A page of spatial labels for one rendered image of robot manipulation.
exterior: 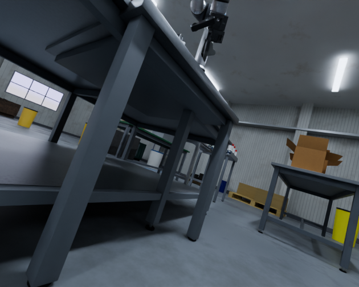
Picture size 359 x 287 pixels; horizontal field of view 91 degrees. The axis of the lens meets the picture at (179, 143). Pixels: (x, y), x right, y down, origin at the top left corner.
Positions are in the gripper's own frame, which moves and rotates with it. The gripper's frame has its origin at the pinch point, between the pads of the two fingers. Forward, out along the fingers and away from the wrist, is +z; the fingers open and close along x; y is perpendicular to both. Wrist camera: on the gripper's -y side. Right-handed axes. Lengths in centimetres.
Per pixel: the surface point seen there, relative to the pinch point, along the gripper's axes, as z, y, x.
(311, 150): 78, 145, 25
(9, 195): 17, -54, -78
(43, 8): -11, -69, -15
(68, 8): -14, -56, -21
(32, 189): 20, -52, -74
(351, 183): 77, 157, -16
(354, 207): 91, 159, -33
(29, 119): 354, -403, 358
